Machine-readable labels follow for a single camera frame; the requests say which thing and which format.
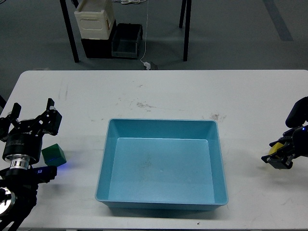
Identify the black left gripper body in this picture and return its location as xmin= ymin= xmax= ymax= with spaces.
xmin=2 ymin=117 xmax=46 ymax=165

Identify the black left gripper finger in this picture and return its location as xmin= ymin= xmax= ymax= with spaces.
xmin=0 ymin=103 xmax=21 ymax=141
xmin=33 ymin=98 xmax=62 ymax=136

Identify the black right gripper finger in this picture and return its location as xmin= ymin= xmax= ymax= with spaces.
xmin=261 ymin=148 xmax=294 ymax=169
xmin=269 ymin=128 xmax=295 ymax=147

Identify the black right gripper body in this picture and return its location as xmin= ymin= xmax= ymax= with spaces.
xmin=291 ymin=125 xmax=308 ymax=159

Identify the yellow wooden block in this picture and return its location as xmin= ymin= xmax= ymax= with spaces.
xmin=269 ymin=142 xmax=284 ymax=155

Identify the green wooden block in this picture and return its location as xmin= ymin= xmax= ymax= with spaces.
xmin=41 ymin=144 xmax=66 ymax=167

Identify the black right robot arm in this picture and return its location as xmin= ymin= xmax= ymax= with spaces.
xmin=261 ymin=97 xmax=308 ymax=169

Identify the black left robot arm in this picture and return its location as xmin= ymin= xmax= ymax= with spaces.
xmin=0 ymin=98 xmax=62 ymax=231

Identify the black storage box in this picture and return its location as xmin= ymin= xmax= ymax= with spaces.
xmin=81 ymin=21 xmax=116 ymax=59

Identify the light blue plastic bin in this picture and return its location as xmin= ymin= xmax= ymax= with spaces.
xmin=95 ymin=118 xmax=229 ymax=211

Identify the dark grey plastic bin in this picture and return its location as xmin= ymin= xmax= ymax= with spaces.
xmin=111 ymin=23 xmax=143 ymax=59

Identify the black table leg left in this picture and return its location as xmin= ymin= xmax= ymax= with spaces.
xmin=59 ymin=0 xmax=79 ymax=63

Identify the black table leg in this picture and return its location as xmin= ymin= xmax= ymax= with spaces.
xmin=59 ymin=0 xmax=79 ymax=63
xmin=179 ymin=0 xmax=192 ymax=62

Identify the cream plastic crate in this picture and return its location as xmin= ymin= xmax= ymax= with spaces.
xmin=74 ymin=0 xmax=115 ymax=40

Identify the white power adapter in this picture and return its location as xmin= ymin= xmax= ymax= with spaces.
xmin=143 ymin=62 xmax=151 ymax=70

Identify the black table leg right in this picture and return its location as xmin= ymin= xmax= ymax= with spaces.
xmin=179 ymin=0 xmax=192 ymax=62

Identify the white hanging cable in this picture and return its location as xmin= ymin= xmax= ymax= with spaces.
xmin=140 ymin=0 xmax=149 ymax=64

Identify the white cable on floor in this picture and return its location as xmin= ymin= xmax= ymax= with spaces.
xmin=112 ymin=0 xmax=147 ymax=5

